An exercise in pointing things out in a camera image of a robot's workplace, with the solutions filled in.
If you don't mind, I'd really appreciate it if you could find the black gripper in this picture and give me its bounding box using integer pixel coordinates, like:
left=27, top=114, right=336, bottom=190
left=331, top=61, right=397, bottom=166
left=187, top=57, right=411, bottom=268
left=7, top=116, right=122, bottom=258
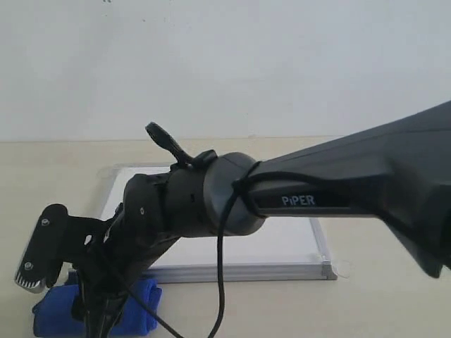
left=67, top=173, right=179, bottom=337

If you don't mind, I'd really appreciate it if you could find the blue microfibre cloth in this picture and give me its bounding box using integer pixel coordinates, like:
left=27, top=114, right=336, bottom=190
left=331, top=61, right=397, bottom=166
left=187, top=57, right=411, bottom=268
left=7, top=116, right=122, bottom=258
left=32, top=271, right=163, bottom=337

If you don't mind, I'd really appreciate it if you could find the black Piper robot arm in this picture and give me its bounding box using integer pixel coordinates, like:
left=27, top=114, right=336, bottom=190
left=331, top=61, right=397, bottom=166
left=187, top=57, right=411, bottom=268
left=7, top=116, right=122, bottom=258
left=70, top=102, right=450, bottom=337

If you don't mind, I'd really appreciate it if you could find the clear tape front right corner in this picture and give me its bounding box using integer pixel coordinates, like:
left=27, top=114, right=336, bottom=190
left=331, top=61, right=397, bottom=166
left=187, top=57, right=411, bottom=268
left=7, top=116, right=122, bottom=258
left=321, top=256, right=352, bottom=280

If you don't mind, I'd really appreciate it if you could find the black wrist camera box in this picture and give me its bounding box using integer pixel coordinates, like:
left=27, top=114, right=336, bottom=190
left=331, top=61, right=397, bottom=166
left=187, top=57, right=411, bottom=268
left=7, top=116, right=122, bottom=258
left=14, top=204, right=68, bottom=294

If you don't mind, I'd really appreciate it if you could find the white board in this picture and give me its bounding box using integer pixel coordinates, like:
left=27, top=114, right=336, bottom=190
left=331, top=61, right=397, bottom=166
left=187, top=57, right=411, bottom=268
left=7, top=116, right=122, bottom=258
left=99, top=162, right=338, bottom=284

